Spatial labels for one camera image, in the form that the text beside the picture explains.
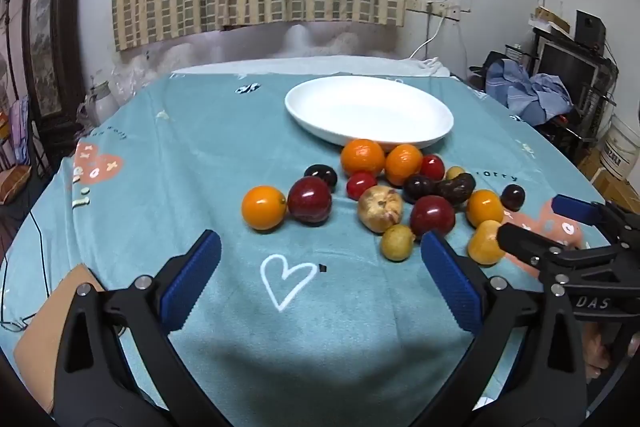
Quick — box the purple cloth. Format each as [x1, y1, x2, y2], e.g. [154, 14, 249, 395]
[9, 97, 32, 165]

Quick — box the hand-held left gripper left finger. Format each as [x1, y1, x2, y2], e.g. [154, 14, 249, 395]
[52, 229, 231, 427]

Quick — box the small smooth orange fruit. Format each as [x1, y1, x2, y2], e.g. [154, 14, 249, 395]
[466, 189, 505, 228]
[241, 185, 288, 232]

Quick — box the black monitor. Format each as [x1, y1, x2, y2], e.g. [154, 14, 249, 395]
[537, 39, 601, 105]

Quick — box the dark brown chocolate heart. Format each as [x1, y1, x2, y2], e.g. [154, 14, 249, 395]
[434, 172, 476, 206]

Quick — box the blue clothing pile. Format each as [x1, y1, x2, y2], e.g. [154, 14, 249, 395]
[486, 59, 575, 125]

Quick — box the teal printed tablecloth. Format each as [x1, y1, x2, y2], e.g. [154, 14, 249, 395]
[0, 71, 613, 427]

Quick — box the dark framed painting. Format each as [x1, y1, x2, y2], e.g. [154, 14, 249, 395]
[21, 0, 90, 178]

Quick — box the red cherry tomato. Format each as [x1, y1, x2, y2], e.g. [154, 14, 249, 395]
[346, 171, 378, 201]
[419, 154, 446, 182]

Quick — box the yellow potato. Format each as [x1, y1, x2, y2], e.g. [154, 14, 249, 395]
[380, 224, 416, 263]

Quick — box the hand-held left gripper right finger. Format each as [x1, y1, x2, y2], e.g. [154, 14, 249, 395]
[420, 229, 588, 427]

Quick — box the dark purple plum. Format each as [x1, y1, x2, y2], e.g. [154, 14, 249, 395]
[304, 164, 338, 190]
[403, 174, 437, 204]
[500, 184, 526, 212]

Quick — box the yellow-orange round fruit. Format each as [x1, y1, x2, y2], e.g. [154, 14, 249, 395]
[467, 220, 507, 265]

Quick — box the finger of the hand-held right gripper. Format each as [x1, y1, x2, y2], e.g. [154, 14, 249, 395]
[496, 221, 576, 295]
[551, 194, 640, 248]

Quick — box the orange mandarin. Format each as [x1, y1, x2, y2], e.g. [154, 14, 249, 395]
[384, 144, 424, 186]
[341, 139, 386, 178]

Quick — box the black speaker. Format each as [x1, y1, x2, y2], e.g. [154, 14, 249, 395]
[574, 10, 607, 48]

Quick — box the white oval plate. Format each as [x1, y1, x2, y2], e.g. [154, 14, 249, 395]
[284, 76, 455, 148]

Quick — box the person's right hand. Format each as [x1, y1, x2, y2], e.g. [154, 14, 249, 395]
[582, 321, 613, 375]

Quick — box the black chair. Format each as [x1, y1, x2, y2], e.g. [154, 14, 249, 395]
[470, 51, 511, 92]

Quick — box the glass kettle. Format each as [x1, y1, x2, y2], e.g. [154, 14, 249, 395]
[80, 79, 121, 128]

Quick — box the white power cable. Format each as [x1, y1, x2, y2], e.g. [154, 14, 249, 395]
[407, 14, 446, 60]

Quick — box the beige brown-marked fruit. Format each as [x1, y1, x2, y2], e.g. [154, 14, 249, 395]
[358, 186, 404, 234]

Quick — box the red plum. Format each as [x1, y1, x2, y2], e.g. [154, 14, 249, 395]
[287, 176, 333, 225]
[410, 195, 457, 239]

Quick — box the black cable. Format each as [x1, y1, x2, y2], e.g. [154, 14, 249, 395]
[0, 207, 51, 333]

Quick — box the white bucket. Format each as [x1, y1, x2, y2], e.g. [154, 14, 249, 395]
[599, 112, 640, 182]

